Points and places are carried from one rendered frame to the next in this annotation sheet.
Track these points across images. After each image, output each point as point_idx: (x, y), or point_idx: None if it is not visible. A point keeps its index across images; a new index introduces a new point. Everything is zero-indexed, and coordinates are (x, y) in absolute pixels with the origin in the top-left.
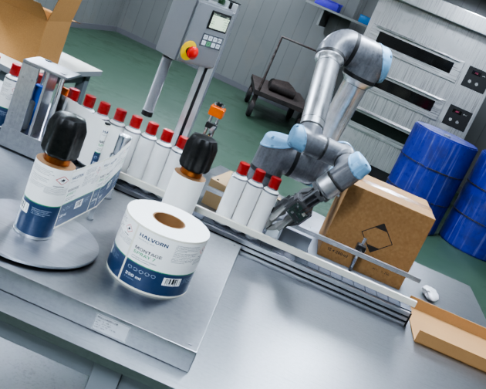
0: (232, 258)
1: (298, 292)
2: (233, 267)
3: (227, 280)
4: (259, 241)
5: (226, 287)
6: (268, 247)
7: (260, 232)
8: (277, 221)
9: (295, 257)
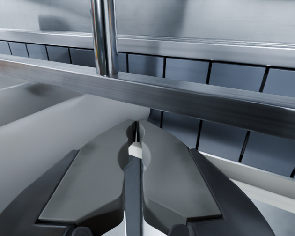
0: (121, 228)
1: (291, 228)
2: (142, 180)
3: (142, 219)
4: (156, 117)
5: (143, 235)
6: (186, 135)
7: (129, 149)
8: (143, 138)
9: None
